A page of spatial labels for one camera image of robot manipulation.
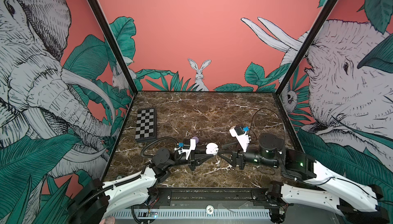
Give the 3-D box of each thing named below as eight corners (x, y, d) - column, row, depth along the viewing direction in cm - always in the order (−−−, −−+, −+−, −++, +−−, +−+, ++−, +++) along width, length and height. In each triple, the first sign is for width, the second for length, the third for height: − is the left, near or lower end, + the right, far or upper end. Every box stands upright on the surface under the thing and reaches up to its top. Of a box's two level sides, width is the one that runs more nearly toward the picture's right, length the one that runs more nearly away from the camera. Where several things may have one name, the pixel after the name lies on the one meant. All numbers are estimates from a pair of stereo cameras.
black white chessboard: (136, 143, 95) (134, 140, 91) (138, 112, 110) (136, 109, 107) (156, 139, 96) (155, 136, 93) (156, 110, 112) (154, 106, 109)
